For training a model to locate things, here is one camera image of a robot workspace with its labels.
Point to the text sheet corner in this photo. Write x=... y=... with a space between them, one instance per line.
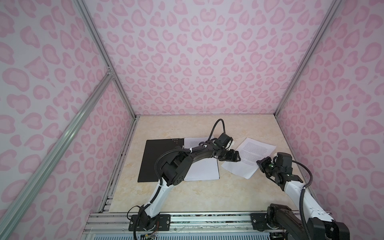
x=250 y=152

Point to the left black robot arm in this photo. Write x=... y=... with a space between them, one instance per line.
x=171 y=169

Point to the aluminium frame post left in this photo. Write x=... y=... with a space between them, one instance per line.
x=91 y=26

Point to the aluminium frame post right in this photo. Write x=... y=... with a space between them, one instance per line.
x=322 y=29

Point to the large text sheet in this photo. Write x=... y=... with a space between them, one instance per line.
x=203 y=170

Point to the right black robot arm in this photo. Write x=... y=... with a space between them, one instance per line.
x=313 y=223

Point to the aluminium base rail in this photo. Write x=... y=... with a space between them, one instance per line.
x=185 y=226

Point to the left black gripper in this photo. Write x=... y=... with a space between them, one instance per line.
x=231 y=157

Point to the aluminium frame post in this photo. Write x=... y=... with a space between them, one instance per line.
x=322 y=29
x=91 y=26

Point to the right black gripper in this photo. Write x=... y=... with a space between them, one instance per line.
x=262 y=163

